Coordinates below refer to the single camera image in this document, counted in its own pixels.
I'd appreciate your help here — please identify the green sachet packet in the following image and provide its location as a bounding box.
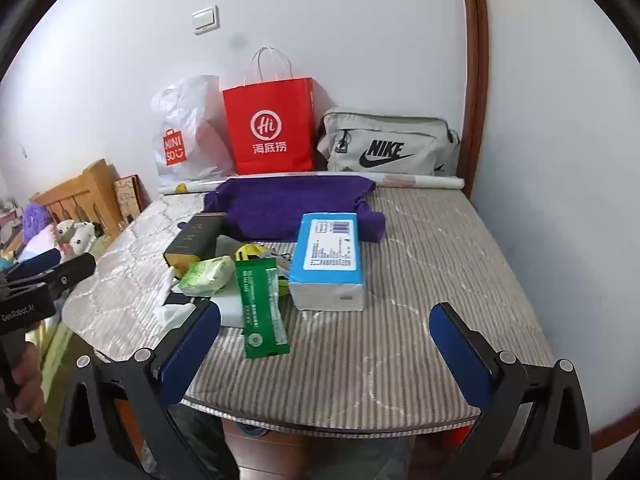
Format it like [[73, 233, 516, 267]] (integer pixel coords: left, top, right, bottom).
[[235, 255, 292, 359]]

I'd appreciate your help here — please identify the blue tissue pack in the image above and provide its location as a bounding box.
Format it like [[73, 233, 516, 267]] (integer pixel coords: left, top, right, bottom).
[[289, 212, 367, 311]]

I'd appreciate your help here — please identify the yellow pouch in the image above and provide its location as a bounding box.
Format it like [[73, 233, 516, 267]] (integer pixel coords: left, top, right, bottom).
[[236, 244, 292, 297]]

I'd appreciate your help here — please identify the purple towel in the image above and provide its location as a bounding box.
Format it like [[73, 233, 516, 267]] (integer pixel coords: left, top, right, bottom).
[[202, 176, 387, 245]]

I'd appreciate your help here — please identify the white plush toy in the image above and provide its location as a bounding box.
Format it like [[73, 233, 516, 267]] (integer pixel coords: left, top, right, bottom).
[[52, 219, 99, 257]]

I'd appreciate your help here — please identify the person's left hand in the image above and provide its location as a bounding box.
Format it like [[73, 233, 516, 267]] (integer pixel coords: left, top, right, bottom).
[[10, 344, 49, 423]]

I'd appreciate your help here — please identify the purple plush toy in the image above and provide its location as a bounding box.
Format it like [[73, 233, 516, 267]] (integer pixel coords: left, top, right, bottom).
[[22, 203, 54, 234]]

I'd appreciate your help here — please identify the white sponge block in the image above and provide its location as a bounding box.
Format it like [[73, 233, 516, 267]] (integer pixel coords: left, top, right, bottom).
[[210, 291, 251, 330]]

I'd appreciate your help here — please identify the rolled patterned paper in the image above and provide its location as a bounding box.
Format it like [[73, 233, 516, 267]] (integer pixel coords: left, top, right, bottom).
[[157, 172, 467, 196]]

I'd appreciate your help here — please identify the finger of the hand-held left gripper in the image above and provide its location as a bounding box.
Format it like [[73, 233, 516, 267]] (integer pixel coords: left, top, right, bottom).
[[6, 247, 63, 282], [0, 252, 97, 295]]

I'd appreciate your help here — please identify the black and gold box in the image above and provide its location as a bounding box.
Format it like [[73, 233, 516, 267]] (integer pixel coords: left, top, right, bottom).
[[163, 212, 229, 279]]

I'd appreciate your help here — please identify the wooden headboard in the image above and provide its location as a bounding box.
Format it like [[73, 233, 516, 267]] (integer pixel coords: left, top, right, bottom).
[[31, 158, 123, 242]]

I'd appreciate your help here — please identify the light green wipes pack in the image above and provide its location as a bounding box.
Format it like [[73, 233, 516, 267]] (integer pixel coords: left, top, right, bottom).
[[177, 256, 237, 297]]

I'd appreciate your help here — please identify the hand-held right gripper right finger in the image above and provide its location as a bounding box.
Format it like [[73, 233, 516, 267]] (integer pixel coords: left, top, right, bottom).
[[429, 301, 593, 480]]

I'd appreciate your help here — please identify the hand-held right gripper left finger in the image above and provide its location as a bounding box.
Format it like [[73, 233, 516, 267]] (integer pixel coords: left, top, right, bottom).
[[57, 301, 236, 480]]

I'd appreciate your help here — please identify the white light switch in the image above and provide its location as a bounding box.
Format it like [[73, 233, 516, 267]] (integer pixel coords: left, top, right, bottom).
[[192, 5, 220, 36]]

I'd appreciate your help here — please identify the brown wooden door frame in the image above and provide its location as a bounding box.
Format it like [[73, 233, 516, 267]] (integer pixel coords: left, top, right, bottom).
[[457, 0, 490, 199]]

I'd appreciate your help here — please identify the white gauze cloth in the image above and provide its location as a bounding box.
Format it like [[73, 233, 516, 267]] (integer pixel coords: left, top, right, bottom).
[[152, 290, 201, 332]]

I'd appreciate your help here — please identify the white plastic shopping bag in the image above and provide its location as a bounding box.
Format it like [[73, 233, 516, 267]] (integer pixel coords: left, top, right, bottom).
[[151, 75, 236, 182]]

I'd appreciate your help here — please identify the red paper bag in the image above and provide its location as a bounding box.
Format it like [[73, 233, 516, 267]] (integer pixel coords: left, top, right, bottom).
[[222, 46, 317, 176]]

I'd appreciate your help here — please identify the grey waist bag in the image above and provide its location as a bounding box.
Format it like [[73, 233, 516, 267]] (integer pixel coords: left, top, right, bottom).
[[316, 107, 461, 179]]

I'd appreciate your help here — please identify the brown picture board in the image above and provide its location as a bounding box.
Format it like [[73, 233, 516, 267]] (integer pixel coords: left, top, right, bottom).
[[114, 174, 151, 224]]

